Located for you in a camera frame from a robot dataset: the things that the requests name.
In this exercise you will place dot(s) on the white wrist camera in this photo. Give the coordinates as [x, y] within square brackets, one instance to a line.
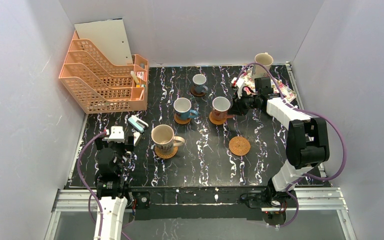
[116, 134]
[238, 84]

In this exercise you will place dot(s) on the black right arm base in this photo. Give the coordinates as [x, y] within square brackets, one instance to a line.
[274, 205]

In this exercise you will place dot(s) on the aluminium frame rail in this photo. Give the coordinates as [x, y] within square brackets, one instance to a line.
[221, 202]

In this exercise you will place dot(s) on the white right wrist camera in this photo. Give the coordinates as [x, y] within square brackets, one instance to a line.
[238, 84]

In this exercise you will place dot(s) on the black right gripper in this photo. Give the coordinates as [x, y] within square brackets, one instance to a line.
[240, 102]

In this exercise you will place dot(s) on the tall beige mug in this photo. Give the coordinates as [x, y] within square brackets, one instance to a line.
[264, 59]

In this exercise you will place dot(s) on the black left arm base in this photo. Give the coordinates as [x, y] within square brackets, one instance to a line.
[137, 199]

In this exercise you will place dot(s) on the small grey mug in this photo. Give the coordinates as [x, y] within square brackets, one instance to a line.
[199, 83]

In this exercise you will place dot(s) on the orange plastic file organizer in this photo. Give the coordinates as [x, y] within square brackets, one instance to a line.
[98, 85]

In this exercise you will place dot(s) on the blue patterned mug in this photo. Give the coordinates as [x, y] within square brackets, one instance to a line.
[183, 109]

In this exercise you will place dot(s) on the large beige floral mug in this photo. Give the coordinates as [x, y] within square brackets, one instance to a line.
[165, 138]

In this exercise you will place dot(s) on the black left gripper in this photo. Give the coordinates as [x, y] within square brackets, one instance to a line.
[125, 141]

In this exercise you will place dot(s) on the white and red mug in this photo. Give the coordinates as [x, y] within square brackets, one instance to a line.
[220, 107]

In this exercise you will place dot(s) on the white and pink stapler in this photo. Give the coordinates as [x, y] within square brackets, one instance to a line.
[137, 137]

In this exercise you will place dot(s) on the light wooden coaster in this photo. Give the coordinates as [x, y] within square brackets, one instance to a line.
[181, 121]
[215, 121]

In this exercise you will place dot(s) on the dark wooden coaster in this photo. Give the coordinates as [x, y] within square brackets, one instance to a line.
[196, 94]

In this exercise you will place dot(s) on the woven rattan coaster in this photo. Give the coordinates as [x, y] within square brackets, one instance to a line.
[239, 146]
[166, 155]

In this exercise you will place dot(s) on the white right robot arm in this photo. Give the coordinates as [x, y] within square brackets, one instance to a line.
[307, 144]

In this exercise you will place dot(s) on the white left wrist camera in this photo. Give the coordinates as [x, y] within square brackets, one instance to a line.
[116, 134]

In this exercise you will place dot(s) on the white board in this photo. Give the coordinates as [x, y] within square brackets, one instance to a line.
[110, 37]

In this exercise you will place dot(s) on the light blue stapler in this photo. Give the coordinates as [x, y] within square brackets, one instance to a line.
[137, 123]

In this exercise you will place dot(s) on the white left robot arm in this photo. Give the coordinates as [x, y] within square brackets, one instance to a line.
[112, 191]

